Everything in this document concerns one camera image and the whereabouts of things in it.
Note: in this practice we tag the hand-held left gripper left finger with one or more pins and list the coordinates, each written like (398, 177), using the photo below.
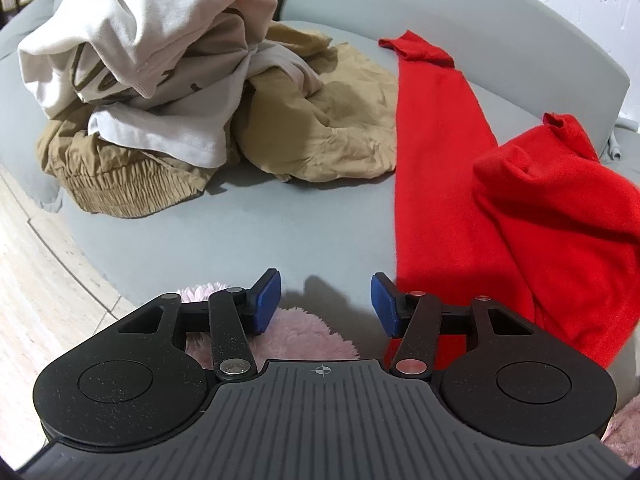
(265, 302)

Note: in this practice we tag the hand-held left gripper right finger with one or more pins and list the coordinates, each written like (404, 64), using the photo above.
(384, 305)

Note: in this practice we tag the red garment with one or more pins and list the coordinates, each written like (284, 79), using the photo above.
(440, 185)

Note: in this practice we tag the person's left leg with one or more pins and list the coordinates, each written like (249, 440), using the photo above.
(310, 335)

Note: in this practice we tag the person's leg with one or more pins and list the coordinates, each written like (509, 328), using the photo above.
(310, 335)
(627, 430)

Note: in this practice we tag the grey sofa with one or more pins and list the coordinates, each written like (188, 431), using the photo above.
(250, 230)

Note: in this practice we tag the tan garment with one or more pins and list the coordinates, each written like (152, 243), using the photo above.
(325, 130)

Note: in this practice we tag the person's right leg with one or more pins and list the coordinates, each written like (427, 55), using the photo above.
(627, 430)

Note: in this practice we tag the white garment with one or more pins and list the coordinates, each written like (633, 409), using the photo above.
(165, 5)

